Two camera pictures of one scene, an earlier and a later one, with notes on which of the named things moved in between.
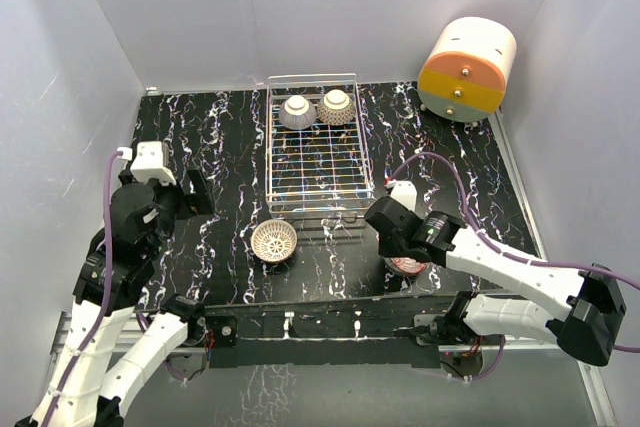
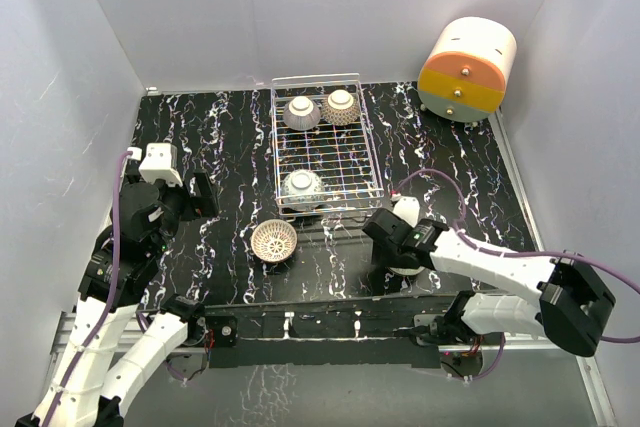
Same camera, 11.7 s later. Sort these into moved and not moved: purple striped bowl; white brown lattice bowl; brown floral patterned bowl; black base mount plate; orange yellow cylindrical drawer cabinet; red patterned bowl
Moved: purple striped bowl; red patterned bowl
Not moved: white brown lattice bowl; orange yellow cylindrical drawer cabinet; brown floral patterned bowl; black base mount plate
